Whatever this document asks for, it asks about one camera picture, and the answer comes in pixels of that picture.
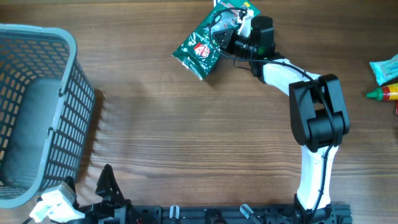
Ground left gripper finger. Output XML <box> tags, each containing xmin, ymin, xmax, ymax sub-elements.
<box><xmin>95</xmin><ymin>164</ymin><xmax>124</xmax><ymax>202</ymax></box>
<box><xmin>63</xmin><ymin>176</ymin><xmax>76</xmax><ymax>194</ymax></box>

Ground red sauce bottle green cap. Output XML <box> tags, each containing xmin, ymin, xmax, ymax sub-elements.
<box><xmin>366</xmin><ymin>83</ymin><xmax>398</xmax><ymax>101</ymax></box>

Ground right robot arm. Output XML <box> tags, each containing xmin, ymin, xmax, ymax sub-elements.
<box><xmin>208</xmin><ymin>16</ymin><xmax>349</xmax><ymax>223</ymax></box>

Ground black right camera cable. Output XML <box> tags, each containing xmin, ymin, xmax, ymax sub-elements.
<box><xmin>208</xmin><ymin>6</ymin><xmax>338</xmax><ymax>224</ymax></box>

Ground green snack packet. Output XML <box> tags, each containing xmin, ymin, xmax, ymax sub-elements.
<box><xmin>172</xmin><ymin>0</ymin><xmax>261</xmax><ymax>80</ymax></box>

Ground teal wet wipes pack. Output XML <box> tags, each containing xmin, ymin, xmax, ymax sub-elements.
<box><xmin>369</xmin><ymin>55</ymin><xmax>397</xmax><ymax>86</ymax></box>

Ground grey plastic mesh basket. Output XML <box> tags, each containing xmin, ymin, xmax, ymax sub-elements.
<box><xmin>1</xmin><ymin>24</ymin><xmax>95</xmax><ymax>208</ymax></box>

